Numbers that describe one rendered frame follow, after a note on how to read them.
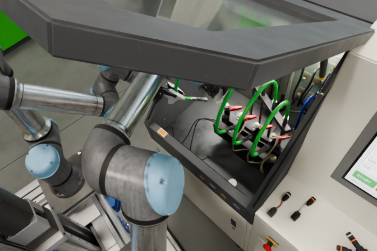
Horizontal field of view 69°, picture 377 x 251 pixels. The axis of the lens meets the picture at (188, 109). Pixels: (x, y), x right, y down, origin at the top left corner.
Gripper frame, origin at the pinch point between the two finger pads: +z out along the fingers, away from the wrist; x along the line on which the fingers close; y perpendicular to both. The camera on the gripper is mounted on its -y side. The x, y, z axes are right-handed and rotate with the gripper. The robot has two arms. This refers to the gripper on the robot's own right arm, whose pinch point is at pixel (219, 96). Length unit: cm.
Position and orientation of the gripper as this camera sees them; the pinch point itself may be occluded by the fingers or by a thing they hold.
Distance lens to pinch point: 112.8
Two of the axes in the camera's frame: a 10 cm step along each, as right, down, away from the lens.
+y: -6.9, 6.3, -3.5
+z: 1.3, 5.9, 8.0
